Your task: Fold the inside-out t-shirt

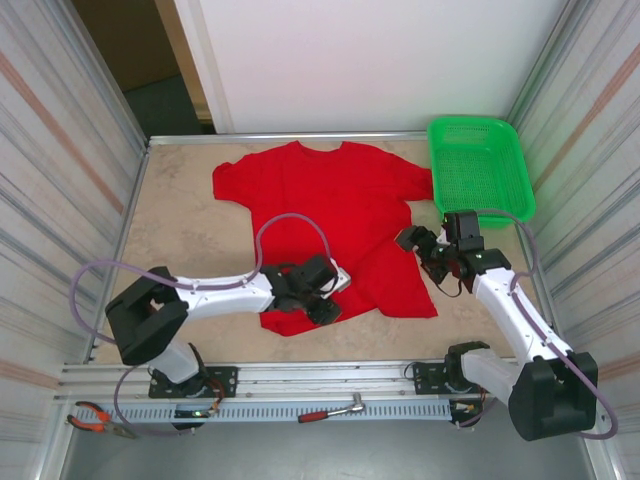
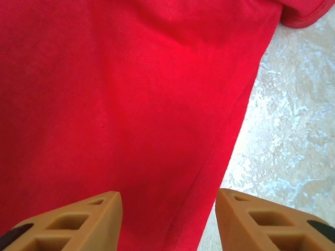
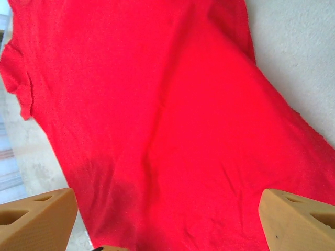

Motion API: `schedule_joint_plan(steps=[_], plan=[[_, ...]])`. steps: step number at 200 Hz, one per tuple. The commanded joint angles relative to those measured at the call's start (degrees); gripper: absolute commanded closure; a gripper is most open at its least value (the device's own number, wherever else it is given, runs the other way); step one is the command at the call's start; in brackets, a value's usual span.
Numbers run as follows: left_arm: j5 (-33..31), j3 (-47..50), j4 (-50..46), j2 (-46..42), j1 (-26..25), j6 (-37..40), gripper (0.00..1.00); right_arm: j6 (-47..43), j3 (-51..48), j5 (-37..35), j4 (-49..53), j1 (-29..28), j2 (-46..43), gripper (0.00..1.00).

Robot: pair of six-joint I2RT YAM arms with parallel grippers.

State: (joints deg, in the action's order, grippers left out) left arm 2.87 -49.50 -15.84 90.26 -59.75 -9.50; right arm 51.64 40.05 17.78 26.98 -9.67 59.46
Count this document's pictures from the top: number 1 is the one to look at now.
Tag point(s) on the green plastic mesh basket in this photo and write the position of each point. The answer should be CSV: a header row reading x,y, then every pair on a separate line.
x,y
475,165

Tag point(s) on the brown wooden panel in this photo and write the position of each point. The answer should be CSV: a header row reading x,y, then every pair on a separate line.
x,y
125,40

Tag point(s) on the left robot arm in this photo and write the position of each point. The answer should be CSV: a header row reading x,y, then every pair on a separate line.
x,y
220,297

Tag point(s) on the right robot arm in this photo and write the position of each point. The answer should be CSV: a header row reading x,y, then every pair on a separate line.
x,y
520,320

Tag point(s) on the wooden door frame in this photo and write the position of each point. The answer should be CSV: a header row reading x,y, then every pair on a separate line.
x,y
182,50

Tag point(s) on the wide aluminium mounting rail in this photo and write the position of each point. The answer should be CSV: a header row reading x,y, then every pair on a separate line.
x,y
325,380

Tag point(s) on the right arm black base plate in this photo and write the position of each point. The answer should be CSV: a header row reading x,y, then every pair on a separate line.
x,y
425,377

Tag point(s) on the red t-shirt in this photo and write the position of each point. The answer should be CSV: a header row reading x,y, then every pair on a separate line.
x,y
340,200

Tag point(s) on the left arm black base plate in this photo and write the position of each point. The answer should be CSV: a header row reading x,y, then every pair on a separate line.
x,y
225,380

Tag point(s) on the small circuit board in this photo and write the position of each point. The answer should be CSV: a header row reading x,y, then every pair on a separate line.
x,y
192,414
467,407

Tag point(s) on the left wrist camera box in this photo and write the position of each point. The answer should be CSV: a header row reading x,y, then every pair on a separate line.
x,y
342,282

